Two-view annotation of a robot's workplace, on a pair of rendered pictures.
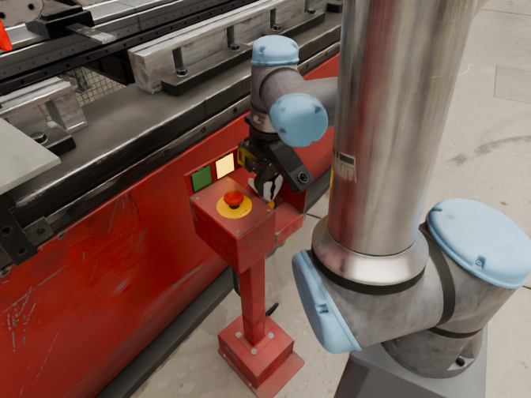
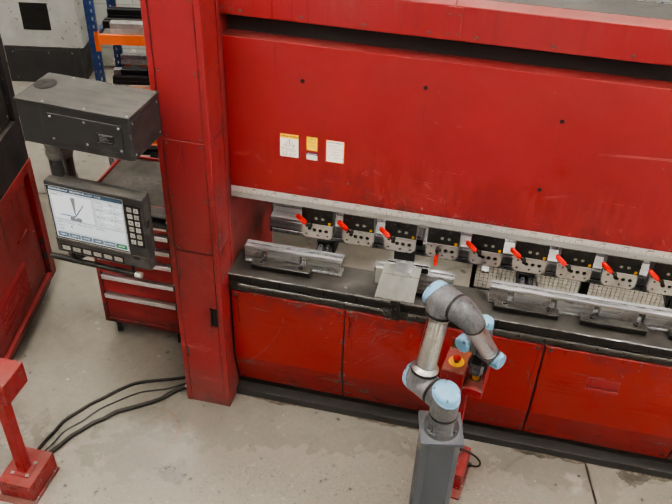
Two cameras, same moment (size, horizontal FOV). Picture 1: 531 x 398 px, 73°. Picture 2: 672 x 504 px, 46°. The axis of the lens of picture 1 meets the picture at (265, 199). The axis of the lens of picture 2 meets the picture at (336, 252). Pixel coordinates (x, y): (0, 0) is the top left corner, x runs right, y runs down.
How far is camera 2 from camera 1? 312 cm
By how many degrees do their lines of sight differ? 48
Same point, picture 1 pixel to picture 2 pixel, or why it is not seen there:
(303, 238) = (557, 468)
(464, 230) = (442, 385)
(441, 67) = (428, 336)
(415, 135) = (424, 343)
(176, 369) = (411, 436)
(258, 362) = not seen: hidden behind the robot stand
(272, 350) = not seen: hidden behind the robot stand
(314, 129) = (462, 347)
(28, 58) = (465, 253)
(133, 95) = (481, 296)
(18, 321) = (378, 336)
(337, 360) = not seen: outside the picture
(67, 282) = (399, 339)
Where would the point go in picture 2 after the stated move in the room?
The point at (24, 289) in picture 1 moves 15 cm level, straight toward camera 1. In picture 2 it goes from (387, 328) to (381, 348)
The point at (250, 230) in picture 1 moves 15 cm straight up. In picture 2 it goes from (448, 371) to (452, 347)
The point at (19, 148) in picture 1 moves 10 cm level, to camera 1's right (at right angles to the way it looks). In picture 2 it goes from (410, 293) to (420, 306)
